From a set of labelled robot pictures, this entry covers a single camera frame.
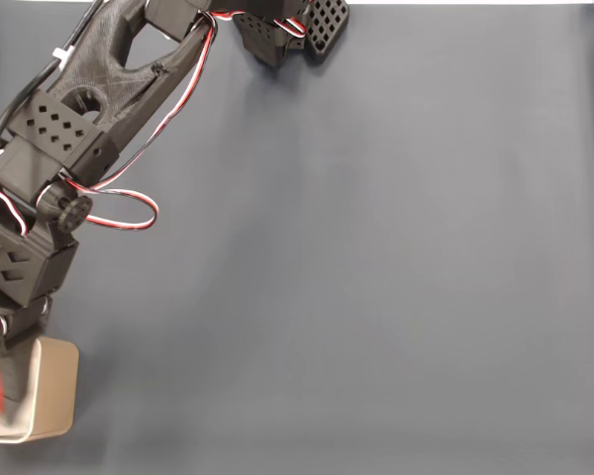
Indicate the beige box with white inside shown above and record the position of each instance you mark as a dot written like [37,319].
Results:
[57,391]

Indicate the dark grey mat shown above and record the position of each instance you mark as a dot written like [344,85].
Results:
[326,272]

